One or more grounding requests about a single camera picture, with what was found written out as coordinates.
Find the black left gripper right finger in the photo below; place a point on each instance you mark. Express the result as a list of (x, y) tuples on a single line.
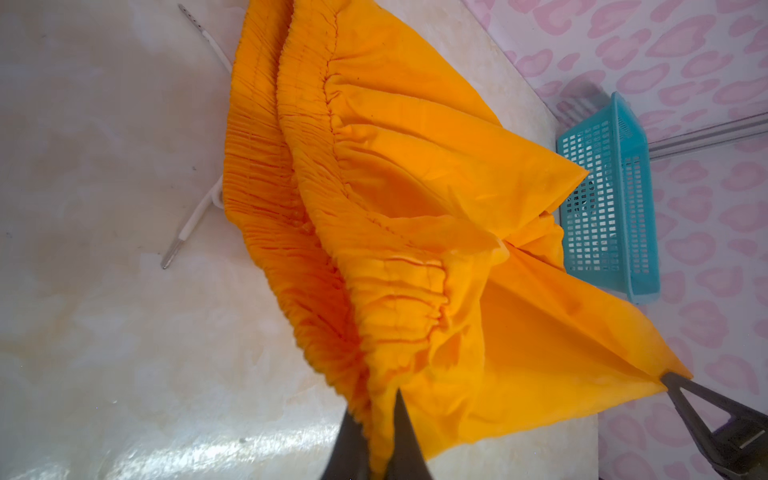
[(407, 461)]

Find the teal plastic laundry basket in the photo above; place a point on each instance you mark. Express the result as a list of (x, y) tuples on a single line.
[(609, 222)]

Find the aluminium frame post right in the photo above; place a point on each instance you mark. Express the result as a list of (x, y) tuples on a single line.
[(714, 136)]

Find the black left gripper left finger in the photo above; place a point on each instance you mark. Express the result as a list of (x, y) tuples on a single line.
[(349, 458)]

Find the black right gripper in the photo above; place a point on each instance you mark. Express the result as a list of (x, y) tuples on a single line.
[(735, 450)]

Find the orange shorts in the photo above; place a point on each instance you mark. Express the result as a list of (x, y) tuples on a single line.
[(409, 238)]

